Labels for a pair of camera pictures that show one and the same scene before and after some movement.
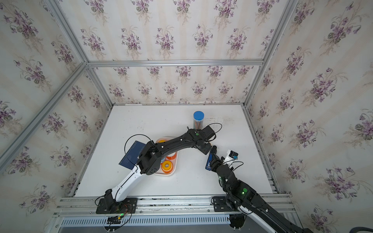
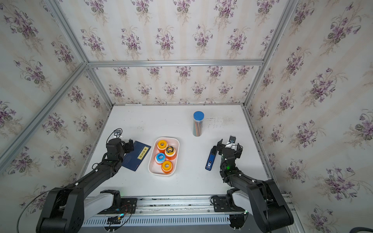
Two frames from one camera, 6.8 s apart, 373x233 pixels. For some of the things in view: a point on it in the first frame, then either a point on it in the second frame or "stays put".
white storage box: [168, 164] stays put
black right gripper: [216, 162] → [220, 147]
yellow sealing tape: [167, 165] stays put
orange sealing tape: [172, 157] stays put
